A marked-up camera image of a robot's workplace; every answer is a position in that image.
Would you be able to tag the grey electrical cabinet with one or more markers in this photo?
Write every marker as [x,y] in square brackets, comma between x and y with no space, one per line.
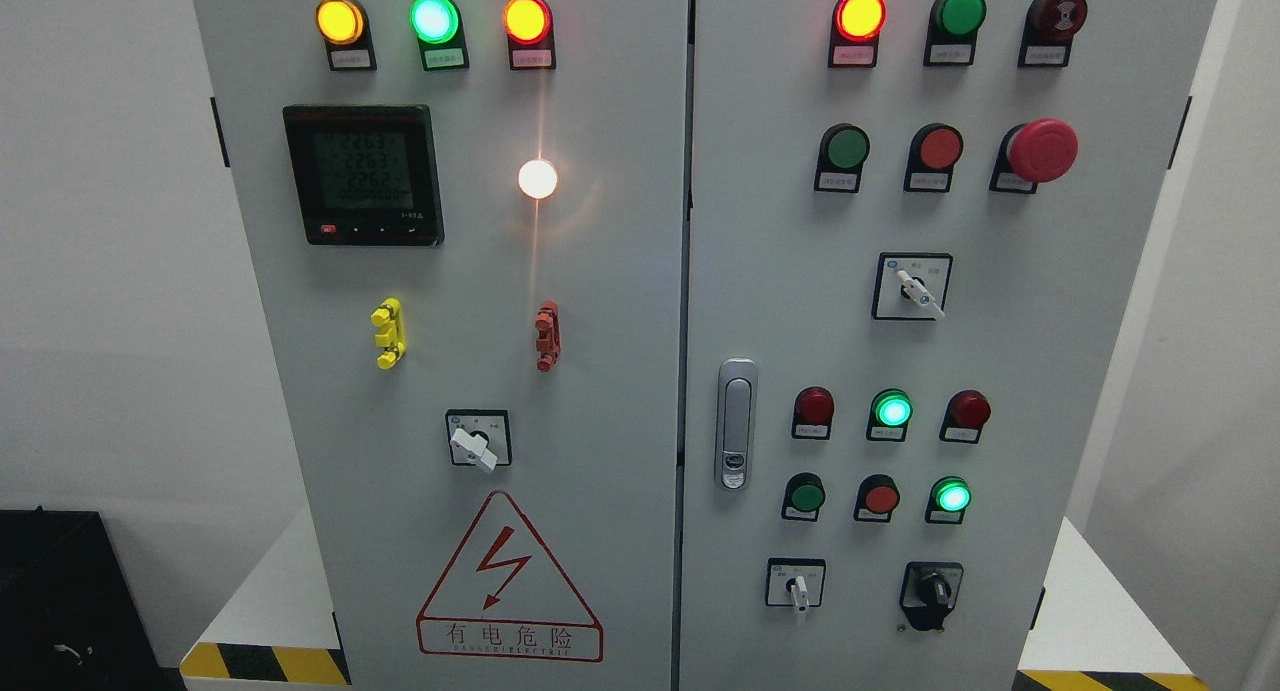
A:
[685,231]

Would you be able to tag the red terminal connector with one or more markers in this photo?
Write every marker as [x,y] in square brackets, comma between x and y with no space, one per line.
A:
[548,335]

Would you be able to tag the green lit indicator light middle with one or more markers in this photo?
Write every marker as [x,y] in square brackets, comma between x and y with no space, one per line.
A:
[889,415]

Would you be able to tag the green push button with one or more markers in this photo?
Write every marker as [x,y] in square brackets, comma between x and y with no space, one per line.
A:
[841,156]
[803,497]

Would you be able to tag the red push button lower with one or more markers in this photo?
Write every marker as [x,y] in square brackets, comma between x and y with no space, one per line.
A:
[878,498]

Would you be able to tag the white selector switch upper right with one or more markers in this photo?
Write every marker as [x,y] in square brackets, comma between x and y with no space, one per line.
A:
[911,286]

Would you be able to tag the silver door latch handle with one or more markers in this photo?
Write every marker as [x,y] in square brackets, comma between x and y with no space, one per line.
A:
[737,382]

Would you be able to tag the white platform with hazard stripes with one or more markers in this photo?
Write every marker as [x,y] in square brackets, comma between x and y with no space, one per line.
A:
[278,633]

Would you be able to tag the green push button lower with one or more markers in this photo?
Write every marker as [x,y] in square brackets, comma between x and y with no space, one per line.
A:
[803,497]

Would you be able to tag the white selector switch lower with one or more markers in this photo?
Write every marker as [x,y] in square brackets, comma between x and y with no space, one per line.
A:
[795,583]

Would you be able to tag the green lit button lower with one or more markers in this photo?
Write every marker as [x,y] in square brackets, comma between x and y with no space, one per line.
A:
[950,497]

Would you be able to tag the red push button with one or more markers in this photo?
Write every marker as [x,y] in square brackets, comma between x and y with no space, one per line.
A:
[878,498]
[933,153]

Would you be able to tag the white selector switch left door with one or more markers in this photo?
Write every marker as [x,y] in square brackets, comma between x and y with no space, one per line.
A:
[479,438]

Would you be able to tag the yellow indicator light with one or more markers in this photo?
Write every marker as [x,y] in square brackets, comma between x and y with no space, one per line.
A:
[344,27]

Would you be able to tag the black digital power meter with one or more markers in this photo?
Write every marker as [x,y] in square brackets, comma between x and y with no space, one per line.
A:
[365,175]

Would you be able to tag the green lit indicator light top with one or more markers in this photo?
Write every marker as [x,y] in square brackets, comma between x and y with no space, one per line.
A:
[438,27]

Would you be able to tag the white lit indicator light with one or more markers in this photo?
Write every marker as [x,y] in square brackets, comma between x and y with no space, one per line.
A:
[537,178]

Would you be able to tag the dark red indicator light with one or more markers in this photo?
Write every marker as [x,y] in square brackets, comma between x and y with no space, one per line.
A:
[814,410]
[966,414]

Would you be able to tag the dark red indicator light left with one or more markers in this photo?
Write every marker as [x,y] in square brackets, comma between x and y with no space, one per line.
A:
[814,410]

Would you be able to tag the red emergency stop button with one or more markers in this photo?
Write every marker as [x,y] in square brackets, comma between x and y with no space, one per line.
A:
[1032,153]

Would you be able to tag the black rotary knob switch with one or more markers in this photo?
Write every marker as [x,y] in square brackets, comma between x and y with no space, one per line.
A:
[929,593]

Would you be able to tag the red lit indicator light right door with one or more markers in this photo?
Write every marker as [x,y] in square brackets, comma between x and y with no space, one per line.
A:
[854,34]

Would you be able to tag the red black buzzer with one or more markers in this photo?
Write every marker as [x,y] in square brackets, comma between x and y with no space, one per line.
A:
[1048,32]

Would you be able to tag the white selector switch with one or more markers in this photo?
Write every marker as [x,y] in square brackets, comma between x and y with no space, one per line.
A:
[795,583]
[911,286]

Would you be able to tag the green unlit indicator light top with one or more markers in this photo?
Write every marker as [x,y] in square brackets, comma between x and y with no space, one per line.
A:
[952,32]

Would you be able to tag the green push button upper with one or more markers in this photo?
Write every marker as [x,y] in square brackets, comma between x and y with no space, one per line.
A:
[841,156]

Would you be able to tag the yellow terminal connector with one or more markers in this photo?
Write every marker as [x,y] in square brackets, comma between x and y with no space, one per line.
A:
[389,335]

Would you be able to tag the dark red indicator light right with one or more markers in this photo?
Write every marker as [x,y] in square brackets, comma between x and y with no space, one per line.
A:
[966,414]

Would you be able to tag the red push button upper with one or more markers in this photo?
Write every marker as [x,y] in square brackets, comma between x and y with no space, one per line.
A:
[933,153]

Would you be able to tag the red electrical danger sticker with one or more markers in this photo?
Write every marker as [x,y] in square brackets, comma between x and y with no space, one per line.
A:
[503,593]

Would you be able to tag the red-orange indicator light left door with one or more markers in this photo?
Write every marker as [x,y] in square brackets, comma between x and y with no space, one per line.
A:
[530,35]

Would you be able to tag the green lit indicator light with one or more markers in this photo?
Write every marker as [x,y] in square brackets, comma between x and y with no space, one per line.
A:
[889,415]
[438,27]

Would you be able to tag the black box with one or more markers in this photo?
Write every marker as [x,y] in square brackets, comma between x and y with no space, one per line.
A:
[68,621]

